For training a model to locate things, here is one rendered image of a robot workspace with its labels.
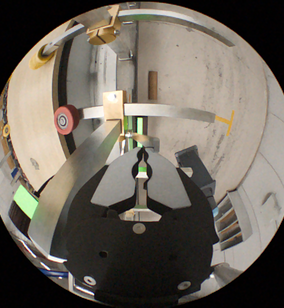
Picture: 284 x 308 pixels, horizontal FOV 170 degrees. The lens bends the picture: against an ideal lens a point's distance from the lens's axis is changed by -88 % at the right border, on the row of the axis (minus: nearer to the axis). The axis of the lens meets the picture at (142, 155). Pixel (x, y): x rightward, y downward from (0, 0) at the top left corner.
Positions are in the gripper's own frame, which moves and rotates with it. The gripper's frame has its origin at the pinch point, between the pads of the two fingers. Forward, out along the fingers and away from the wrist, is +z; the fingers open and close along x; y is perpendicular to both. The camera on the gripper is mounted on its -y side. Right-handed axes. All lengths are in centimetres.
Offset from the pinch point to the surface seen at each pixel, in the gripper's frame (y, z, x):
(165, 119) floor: 20, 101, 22
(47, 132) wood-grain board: 0.2, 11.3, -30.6
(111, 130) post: 0.2, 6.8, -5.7
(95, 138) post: 0.1, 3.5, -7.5
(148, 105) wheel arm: -3.4, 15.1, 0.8
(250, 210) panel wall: 156, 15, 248
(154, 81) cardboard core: -20, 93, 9
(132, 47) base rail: -28.2, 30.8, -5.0
